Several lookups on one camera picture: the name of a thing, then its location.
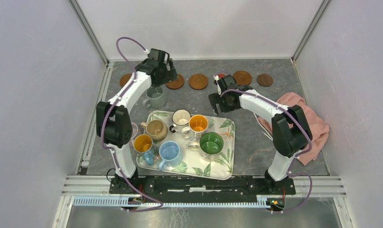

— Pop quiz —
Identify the brown wooden coaster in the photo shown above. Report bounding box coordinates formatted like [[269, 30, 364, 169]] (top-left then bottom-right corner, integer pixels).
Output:
[[166, 74, 185, 90], [119, 74, 132, 88], [233, 70, 252, 86], [189, 74, 208, 90]]

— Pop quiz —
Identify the grey green ribbed mug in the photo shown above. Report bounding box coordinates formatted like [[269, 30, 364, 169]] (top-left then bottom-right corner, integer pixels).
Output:
[[142, 86, 167, 108]]

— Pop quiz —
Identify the dark walnut coaster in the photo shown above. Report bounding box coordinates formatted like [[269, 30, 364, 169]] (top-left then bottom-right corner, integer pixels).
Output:
[[257, 74, 273, 87]]

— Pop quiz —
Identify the white mug green inside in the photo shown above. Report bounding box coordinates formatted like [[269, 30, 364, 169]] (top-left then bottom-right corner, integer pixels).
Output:
[[199, 132, 224, 162]]

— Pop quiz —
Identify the leaf patterned serving tray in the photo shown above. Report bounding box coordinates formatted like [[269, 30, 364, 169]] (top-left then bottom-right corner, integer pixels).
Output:
[[136, 110, 236, 181]]

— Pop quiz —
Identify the pink drawstring cloth bag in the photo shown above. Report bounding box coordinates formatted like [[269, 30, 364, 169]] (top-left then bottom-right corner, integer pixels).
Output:
[[277, 92, 330, 165]]

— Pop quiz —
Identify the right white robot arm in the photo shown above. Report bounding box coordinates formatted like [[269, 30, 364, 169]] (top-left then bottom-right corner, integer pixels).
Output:
[[208, 75, 312, 194]]

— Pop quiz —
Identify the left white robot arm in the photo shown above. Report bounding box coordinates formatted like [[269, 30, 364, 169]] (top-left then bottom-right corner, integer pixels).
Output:
[[96, 48, 177, 194]]

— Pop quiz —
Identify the clear glass cup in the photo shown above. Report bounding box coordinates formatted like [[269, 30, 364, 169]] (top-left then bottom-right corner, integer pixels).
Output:
[[186, 139, 201, 152]]

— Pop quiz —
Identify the white mug orange inside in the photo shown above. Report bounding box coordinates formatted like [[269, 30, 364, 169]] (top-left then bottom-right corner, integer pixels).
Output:
[[181, 114, 209, 141]]

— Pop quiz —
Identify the cream enamel mug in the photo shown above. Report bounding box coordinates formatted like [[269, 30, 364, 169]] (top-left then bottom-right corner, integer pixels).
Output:
[[169, 109, 191, 137]]

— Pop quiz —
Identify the beige ceramic mug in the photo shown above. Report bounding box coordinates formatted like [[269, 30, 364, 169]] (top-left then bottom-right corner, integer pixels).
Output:
[[140, 120, 168, 142]]

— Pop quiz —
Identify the pink ribbed mug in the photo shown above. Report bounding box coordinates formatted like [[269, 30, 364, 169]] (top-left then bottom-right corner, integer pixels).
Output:
[[130, 122, 140, 147]]

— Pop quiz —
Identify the light blue mug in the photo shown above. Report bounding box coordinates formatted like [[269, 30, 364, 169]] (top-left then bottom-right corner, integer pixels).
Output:
[[158, 141, 183, 171]]

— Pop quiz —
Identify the white drawstring cord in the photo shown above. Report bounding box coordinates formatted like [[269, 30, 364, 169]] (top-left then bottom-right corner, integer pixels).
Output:
[[253, 113, 274, 141]]

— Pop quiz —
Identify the orange inside blue handle mug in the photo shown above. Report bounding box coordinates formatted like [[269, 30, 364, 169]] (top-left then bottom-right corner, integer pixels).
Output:
[[134, 134, 159, 166]]

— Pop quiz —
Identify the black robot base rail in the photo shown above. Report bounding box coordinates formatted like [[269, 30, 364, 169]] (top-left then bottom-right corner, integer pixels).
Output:
[[107, 175, 296, 204]]

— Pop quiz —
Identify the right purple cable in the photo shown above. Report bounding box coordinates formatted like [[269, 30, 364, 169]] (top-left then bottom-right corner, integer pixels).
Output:
[[215, 71, 314, 215]]

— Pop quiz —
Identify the purple cable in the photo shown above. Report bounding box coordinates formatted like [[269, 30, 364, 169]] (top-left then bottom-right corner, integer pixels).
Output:
[[100, 37, 164, 213], [215, 71, 314, 215]]

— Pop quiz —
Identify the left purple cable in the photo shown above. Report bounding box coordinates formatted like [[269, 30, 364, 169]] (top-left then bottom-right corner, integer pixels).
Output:
[[100, 37, 164, 213]]

